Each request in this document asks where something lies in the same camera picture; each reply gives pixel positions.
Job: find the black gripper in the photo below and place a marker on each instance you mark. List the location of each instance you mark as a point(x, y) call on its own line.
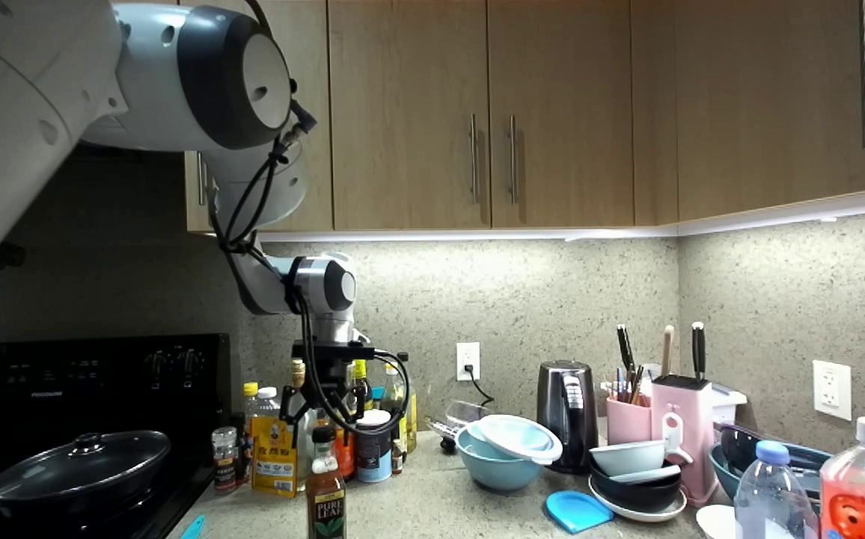
point(328, 378)

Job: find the brown sauce bottle black cap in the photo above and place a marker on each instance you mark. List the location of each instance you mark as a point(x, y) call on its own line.
point(328, 499)

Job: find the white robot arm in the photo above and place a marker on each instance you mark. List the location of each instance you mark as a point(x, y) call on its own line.
point(14, 120)

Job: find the orange bottle red cap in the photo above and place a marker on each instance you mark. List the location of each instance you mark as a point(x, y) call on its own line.
point(345, 457)

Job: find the gold cap bottle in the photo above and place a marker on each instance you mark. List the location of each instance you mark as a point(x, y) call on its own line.
point(297, 376)

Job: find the yellow label glass bottle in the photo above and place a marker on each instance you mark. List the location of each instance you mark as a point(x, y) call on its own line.
point(275, 450)

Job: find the yellow cap bottle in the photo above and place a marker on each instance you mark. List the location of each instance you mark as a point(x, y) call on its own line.
point(251, 391)

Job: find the tall yellow oil bottle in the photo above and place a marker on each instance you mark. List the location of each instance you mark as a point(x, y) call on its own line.
point(408, 421)

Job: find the clear water bottle blue cap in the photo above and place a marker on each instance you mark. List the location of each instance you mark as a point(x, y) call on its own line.
point(771, 499)

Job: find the dark jar white lid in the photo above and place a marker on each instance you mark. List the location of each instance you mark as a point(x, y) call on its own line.
point(375, 445)

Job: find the small spice jar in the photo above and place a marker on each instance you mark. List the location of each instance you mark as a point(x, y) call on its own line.
point(225, 459)

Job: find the teal spatula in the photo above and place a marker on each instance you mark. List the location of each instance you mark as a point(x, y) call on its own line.
point(197, 527)

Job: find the large light blue bowl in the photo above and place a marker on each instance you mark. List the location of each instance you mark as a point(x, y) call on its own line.
point(493, 468)

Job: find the white colander bowl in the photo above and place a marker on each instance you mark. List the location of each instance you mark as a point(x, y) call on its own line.
point(517, 436)

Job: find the glass pan lid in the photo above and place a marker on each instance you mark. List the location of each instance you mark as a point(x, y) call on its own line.
point(83, 459)

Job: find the black stove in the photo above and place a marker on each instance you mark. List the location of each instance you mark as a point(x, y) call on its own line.
point(74, 378)

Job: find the blue silicone lid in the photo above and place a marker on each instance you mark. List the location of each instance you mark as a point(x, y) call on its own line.
point(577, 511)

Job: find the black frying pan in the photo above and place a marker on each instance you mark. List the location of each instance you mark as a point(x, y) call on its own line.
point(52, 499)

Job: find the under-cabinet light strip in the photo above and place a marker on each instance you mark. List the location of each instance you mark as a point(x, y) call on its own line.
point(551, 236)

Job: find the pink utensil holder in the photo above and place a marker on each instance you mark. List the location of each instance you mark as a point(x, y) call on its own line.
point(631, 421)

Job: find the light blue stacked bowl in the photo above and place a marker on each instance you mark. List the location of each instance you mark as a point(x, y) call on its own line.
point(631, 457)

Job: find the black stacked bowl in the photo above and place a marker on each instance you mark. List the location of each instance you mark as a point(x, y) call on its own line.
point(643, 490)

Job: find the white plate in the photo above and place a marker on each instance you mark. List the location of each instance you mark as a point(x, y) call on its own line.
point(643, 517)

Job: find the white peeler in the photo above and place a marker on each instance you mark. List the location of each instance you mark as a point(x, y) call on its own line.
point(673, 439)

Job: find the pink knife block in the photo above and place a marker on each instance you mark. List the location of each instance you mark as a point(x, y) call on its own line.
point(688, 439)

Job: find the small white bowl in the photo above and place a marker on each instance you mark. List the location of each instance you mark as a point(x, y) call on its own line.
point(720, 523)

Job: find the dark blue bowl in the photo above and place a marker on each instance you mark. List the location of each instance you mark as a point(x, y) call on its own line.
point(734, 459)

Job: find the wooden upper cabinet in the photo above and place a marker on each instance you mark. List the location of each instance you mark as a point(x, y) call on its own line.
point(590, 99)

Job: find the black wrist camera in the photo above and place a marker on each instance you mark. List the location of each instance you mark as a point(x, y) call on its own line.
point(373, 354)

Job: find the white wall outlet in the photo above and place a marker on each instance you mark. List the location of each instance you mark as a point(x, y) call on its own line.
point(833, 391)
point(468, 354)

